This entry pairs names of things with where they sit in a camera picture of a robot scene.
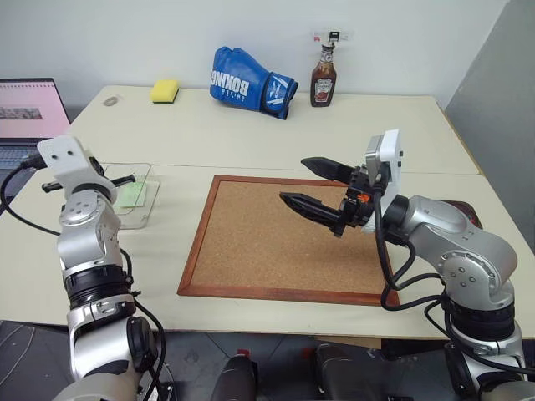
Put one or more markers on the wood-framed cork board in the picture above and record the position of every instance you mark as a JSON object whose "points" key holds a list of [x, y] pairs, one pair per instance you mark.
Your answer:
{"points": [[267, 242]]}

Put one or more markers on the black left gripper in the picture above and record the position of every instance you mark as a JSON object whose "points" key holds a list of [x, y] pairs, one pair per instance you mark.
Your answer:
{"points": [[96, 167]]}

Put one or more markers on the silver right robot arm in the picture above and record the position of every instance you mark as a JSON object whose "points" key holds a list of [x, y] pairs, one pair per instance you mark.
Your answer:
{"points": [[468, 255]]}

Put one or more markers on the dark rounded shape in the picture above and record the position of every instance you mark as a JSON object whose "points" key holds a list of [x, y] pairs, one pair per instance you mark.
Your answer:
{"points": [[338, 372], [236, 378]]}

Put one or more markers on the brown tray of pushpins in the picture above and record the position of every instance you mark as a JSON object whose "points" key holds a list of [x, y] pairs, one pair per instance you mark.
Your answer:
{"points": [[470, 211]]}

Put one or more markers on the open laptop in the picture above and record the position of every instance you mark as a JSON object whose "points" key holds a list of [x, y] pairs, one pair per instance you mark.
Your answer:
{"points": [[25, 113]]}

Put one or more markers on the blue boxing glove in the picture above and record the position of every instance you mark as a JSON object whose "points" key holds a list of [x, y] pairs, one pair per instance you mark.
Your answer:
{"points": [[246, 81]]}

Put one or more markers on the black and white wall tag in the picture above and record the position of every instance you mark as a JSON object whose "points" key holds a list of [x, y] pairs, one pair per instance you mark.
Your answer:
{"points": [[333, 35]]}

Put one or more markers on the clear wall label strip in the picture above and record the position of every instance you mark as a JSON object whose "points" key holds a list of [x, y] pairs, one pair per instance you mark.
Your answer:
{"points": [[344, 35]]}

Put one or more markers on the ketchup bottle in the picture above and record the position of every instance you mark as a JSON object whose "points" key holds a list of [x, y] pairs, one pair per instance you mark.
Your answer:
{"points": [[323, 83]]}

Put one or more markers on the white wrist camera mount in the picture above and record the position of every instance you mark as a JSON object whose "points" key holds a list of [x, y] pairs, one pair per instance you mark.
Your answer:
{"points": [[67, 160], [393, 167]]}

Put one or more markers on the clear acrylic tray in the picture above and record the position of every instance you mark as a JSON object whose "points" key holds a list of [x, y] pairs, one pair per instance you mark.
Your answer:
{"points": [[138, 217]]}

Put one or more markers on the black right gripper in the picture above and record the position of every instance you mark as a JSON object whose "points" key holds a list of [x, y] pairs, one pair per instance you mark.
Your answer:
{"points": [[359, 200]]}

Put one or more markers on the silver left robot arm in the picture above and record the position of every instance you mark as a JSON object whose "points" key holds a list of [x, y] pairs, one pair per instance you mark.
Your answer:
{"points": [[96, 267]]}

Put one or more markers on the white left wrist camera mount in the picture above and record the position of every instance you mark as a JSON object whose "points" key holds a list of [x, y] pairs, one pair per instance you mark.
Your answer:
{"points": [[67, 160]]}

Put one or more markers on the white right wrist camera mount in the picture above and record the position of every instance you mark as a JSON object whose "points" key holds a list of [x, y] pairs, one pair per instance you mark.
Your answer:
{"points": [[393, 167]]}

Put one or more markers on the yellow sponge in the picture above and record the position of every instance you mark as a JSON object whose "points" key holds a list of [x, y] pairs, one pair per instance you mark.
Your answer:
{"points": [[164, 91]]}

